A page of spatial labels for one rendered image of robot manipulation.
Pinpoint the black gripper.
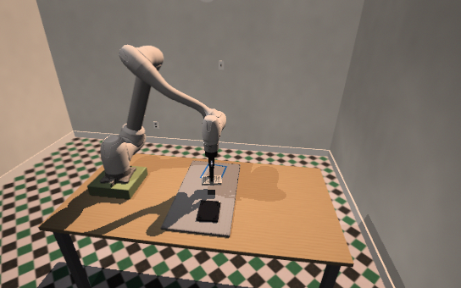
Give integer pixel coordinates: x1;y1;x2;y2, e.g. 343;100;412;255
205;151;218;186

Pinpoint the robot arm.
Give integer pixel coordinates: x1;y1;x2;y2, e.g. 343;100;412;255
100;45;226;185

